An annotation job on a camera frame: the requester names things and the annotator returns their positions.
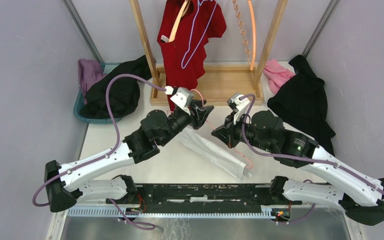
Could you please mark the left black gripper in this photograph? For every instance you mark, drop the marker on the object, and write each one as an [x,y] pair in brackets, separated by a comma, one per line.
[201,113]

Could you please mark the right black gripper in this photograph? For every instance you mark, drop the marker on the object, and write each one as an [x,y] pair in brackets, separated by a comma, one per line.
[226,133]

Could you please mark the white garment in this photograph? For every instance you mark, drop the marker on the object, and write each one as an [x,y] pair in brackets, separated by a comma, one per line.
[215,154]

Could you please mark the red skirt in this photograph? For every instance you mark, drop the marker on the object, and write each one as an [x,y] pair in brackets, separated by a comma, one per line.
[173,52]

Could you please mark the orange hanger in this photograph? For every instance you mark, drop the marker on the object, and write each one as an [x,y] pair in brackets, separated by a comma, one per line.
[249,47]

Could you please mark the black garment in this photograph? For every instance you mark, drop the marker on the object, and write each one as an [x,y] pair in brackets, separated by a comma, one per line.
[302,103]
[124,93]

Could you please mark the wooden hanger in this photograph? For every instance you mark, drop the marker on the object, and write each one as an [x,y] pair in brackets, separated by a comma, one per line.
[181,13]

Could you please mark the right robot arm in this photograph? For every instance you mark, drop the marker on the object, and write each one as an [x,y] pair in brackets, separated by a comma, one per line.
[359,196]

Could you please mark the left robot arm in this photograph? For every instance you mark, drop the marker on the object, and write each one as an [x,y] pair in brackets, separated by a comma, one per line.
[69,183]

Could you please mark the wooden clothes rack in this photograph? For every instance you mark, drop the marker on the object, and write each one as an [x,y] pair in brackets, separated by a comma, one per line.
[221,80]

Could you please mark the pink garment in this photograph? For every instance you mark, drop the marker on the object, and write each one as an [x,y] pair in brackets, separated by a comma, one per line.
[277,75]

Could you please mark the purple garment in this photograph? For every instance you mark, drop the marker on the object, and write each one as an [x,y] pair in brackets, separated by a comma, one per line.
[89,73]

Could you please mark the teal laundry basket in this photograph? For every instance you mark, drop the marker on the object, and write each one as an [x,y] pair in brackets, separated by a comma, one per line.
[106,68]

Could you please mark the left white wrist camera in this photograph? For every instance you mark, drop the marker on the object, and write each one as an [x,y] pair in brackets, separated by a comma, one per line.
[180,97]

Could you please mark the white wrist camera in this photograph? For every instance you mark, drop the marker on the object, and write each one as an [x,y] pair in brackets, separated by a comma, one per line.
[180,97]
[239,105]

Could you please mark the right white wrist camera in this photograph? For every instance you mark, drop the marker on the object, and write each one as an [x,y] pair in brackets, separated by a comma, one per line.
[239,105]

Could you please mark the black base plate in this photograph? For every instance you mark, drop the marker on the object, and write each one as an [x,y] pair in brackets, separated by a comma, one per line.
[190,198]

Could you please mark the aluminium frame rail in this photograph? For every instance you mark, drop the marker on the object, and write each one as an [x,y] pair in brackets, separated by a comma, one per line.
[87,194]

